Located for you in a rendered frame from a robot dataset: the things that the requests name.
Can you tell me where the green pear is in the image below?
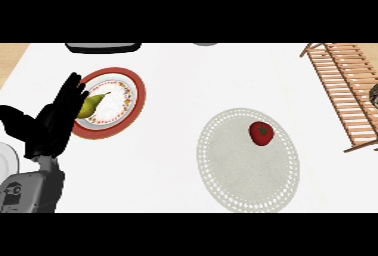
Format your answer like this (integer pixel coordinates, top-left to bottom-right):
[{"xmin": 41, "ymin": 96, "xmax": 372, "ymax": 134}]
[{"xmin": 75, "ymin": 91, "xmax": 112, "ymax": 120}]

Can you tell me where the white round plate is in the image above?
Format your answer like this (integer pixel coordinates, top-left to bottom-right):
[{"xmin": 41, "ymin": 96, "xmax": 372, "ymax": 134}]
[{"xmin": 0, "ymin": 142, "xmax": 21, "ymax": 188}]

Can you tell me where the dark speckled round object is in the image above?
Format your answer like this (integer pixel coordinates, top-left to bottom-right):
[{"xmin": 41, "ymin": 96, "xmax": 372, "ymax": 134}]
[{"xmin": 367, "ymin": 83, "xmax": 378, "ymax": 110}]

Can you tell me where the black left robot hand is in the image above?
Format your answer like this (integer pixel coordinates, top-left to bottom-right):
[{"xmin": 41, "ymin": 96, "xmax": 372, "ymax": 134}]
[{"xmin": 0, "ymin": 71, "xmax": 91, "ymax": 160}]

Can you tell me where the wooden tiered shelf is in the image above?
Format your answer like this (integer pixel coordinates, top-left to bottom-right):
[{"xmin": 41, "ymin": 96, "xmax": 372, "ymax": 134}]
[{"xmin": 298, "ymin": 42, "xmax": 378, "ymax": 154}]

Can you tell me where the grey oval lace placemat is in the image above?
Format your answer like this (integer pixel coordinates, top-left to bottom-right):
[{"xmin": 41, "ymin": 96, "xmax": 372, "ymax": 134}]
[{"xmin": 196, "ymin": 107, "xmax": 301, "ymax": 213}]

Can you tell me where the white patterned plate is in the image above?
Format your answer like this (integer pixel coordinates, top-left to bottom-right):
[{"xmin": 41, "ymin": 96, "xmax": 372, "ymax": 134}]
[{"xmin": 78, "ymin": 72, "xmax": 137, "ymax": 131}]

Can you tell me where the red round placemat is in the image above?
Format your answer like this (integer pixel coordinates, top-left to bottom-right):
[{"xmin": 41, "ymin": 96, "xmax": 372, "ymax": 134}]
[{"xmin": 71, "ymin": 66, "xmax": 147, "ymax": 140}]

